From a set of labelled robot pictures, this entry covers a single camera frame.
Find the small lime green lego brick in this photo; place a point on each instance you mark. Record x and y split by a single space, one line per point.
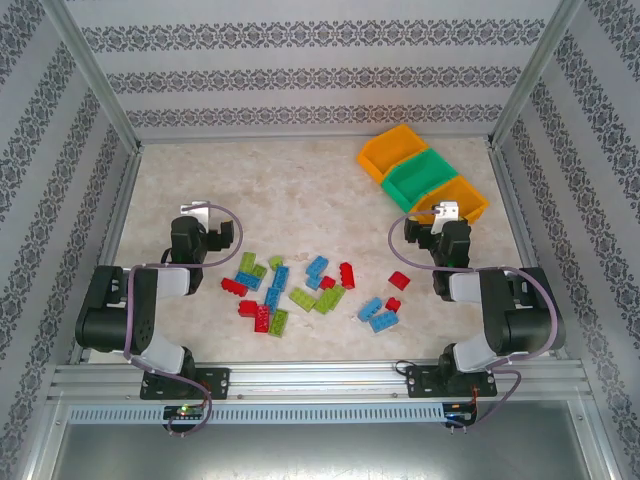
275 262
258 270

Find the orange plastic bin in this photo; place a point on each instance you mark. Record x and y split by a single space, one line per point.
385 150
465 195

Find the green plastic bin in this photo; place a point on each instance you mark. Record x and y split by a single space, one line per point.
415 175

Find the small red lego brick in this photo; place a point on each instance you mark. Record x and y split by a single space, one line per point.
393 304
327 282

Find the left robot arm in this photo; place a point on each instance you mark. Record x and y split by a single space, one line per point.
107 320

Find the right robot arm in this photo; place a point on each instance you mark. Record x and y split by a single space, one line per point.
525 320

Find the small blue lego brick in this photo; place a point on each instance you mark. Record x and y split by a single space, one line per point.
312 283

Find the small circuit board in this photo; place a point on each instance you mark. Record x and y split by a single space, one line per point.
457 412
182 411

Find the grey metal panel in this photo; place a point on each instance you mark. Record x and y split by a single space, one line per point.
320 450

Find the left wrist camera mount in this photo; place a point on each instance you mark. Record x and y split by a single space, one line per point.
196 211

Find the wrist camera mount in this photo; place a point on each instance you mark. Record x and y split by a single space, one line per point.
196 211
447 212

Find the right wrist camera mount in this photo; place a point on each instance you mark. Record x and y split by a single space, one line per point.
447 212

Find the aluminium side rail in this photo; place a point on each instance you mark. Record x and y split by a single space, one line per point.
122 200
510 200

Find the aluminium rear rail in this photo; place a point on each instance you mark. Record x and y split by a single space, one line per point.
300 139

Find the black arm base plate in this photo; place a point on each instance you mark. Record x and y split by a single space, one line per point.
220 382
420 382

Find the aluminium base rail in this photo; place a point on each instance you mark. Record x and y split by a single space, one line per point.
320 380

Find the aluminium frame post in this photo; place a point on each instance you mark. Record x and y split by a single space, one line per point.
90 65
535 65

